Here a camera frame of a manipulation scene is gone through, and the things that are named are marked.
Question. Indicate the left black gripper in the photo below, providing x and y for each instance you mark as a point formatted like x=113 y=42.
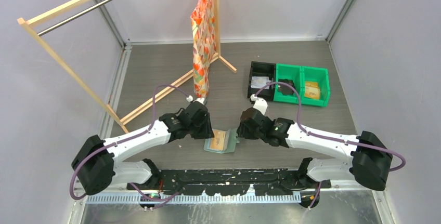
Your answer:
x=207 y=132

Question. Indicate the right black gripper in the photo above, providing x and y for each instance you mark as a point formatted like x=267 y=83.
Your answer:
x=243 y=132

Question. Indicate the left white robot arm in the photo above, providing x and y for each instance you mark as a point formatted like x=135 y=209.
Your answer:
x=102 y=162

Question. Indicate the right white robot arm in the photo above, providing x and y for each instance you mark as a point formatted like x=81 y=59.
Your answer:
x=362 y=158

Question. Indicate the white cards in bin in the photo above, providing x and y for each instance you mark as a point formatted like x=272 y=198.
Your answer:
x=258 y=82

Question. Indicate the black cards in bin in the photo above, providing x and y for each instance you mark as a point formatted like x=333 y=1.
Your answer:
x=284 y=89

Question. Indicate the black storage bin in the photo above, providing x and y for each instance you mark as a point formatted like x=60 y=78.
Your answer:
x=261 y=74

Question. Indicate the green bin middle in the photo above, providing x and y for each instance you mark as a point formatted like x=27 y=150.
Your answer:
x=291 y=75

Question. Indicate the green bin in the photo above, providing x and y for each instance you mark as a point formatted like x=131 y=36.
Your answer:
x=320 y=75
x=291 y=75

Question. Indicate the green bin right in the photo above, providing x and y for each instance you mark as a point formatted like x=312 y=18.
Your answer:
x=320 y=75

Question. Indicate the orange floral hanging cloth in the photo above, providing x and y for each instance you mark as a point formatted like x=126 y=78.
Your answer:
x=202 y=25

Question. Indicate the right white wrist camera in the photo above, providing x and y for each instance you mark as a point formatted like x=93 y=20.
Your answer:
x=259 y=103

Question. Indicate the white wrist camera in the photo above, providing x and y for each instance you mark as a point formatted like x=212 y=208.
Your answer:
x=200 y=100
x=259 y=103

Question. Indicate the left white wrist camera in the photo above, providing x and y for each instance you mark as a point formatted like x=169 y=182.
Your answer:
x=200 y=100

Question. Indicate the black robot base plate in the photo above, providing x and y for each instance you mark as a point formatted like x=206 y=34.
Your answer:
x=227 y=182

